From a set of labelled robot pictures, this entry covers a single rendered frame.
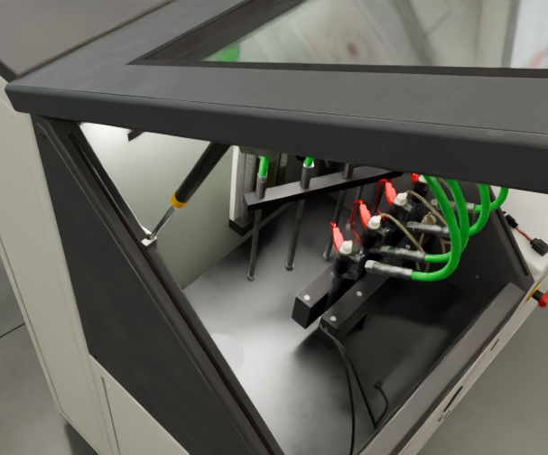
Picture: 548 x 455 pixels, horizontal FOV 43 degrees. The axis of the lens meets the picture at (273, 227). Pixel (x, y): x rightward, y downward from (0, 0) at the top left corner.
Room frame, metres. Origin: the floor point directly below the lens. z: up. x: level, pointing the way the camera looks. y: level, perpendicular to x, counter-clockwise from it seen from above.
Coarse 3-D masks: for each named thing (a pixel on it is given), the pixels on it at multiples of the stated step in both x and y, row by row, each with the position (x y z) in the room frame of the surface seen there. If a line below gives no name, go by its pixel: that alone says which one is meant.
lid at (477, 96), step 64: (192, 0) 0.82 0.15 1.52; (256, 0) 0.74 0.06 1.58; (320, 0) 0.72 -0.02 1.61; (384, 0) 0.65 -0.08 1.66; (448, 0) 0.60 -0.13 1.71; (512, 0) 0.56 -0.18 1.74; (64, 64) 0.66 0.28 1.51; (128, 64) 0.59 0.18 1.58; (192, 64) 0.54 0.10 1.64; (256, 64) 0.49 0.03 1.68; (320, 64) 0.46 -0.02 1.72; (384, 64) 0.47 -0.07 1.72; (448, 64) 0.44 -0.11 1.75; (512, 64) 0.42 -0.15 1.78; (128, 128) 0.49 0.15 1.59; (192, 128) 0.43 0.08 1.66; (256, 128) 0.39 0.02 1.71; (320, 128) 0.36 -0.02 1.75; (384, 128) 0.33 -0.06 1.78; (448, 128) 0.31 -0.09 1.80; (512, 128) 0.29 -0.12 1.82
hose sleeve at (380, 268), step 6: (378, 264) 0.69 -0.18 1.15; (384, 264) 0.69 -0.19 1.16; (378, 270) 0.68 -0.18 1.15; (384, 270) 0.68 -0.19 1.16; (390, 270) 0.67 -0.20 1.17; (396, 270) 0.67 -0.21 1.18; (402, 270) 0.67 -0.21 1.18; (408, 270) 0.66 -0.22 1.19; (414, 270) 0.66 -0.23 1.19; (396, 276) 0.66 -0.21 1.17; (402, 276) 0.66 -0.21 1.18; (408, 276) 0.65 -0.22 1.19
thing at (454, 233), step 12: (264, 168) 0.85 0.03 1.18; (264, 180) 0.84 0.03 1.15; (432, 180) 0.67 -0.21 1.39; (432, 192) 0.66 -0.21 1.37; (444, 192) 0.67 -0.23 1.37; (444, 204) 0.65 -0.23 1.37; (444, 216) 0.65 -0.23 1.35; (456, 228) 0.64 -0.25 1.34; (456, 240) 0.63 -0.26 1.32; (456, 252) 0.63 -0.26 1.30; (456, 264) 0.62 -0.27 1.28; (420, 276) 0.65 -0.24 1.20; (432, 276) 0.63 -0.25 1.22; (444, 276) 0.62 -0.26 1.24
